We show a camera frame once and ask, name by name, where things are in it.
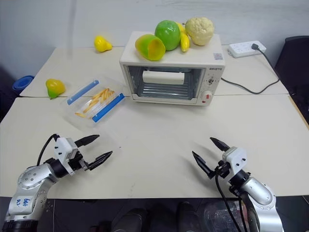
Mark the cream toy cauliflower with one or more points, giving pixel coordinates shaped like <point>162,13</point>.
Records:
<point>200,30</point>

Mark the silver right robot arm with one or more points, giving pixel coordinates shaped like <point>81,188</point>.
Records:
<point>262,193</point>

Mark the yellow toy banana bunch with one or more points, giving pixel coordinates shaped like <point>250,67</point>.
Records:
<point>185,41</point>

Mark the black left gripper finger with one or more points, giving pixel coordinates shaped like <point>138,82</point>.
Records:
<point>101,159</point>
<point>88,139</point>

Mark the white power strip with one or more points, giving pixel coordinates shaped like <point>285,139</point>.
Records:
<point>242,49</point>

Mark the black chair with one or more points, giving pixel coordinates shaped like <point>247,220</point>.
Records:
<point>294,62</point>

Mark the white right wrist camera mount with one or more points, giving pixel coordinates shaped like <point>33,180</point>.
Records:
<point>237,157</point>

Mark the yellow french fries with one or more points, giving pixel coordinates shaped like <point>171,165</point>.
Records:
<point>102,95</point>

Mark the crumpled clear plastic bag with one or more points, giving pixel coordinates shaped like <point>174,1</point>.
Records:
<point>217,215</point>

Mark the clear box with blue clips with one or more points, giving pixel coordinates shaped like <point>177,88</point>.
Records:
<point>79,91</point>

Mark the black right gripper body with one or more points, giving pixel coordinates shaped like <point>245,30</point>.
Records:
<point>224,170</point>

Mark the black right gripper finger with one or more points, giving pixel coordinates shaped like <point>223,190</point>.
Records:
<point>220,145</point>
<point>202,163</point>

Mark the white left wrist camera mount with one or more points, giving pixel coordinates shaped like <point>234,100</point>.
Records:
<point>63,149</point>

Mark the white cylindrical roll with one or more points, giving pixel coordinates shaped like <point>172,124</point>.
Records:
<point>163,77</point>

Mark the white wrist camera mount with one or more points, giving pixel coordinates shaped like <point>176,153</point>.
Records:
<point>63,149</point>
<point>237,157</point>

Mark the metal oven rack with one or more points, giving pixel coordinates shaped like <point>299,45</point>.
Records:
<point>164,89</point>

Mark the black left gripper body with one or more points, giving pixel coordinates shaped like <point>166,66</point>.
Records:
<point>77,162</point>

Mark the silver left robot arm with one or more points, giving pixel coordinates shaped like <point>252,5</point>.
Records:
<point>29,180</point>

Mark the yellow-green toy pear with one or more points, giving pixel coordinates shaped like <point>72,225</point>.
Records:
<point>55,87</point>

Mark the green apple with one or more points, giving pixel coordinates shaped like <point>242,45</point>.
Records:
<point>167,35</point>

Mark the hollow yellow-green pepper half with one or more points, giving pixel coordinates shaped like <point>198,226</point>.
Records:
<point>147,47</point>

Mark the cream toaster oven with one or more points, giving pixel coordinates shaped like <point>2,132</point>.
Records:
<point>173,59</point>

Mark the yellow toy pear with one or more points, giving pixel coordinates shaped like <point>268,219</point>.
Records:
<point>101,44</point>

